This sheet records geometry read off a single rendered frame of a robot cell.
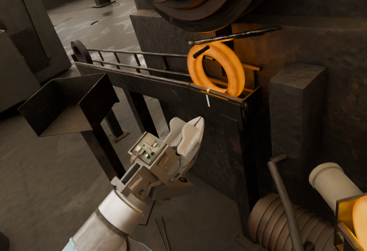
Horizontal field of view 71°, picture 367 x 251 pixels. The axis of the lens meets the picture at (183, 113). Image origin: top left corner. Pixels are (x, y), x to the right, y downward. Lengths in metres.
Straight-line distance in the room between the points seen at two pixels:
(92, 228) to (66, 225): 1.10
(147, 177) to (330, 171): 0.32
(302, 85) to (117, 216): 0.41
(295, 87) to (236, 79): 0.17
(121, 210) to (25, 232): 1.28
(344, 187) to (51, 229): 1.42
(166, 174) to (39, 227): 1.27
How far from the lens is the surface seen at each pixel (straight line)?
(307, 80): 0.55
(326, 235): 0.63
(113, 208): 0.48
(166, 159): 0.46
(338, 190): 0.49
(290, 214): 0.61
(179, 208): 1.35
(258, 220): 0.66
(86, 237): 0.49
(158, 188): 0.50
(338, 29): 0.58
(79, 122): 1.04
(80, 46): 1.60
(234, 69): 0.65
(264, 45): 0.66
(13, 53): 2.90
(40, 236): 1.65
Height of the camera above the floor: 1.08
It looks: 34 degrees down
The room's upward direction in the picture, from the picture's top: 16 degrees counter-clockwise
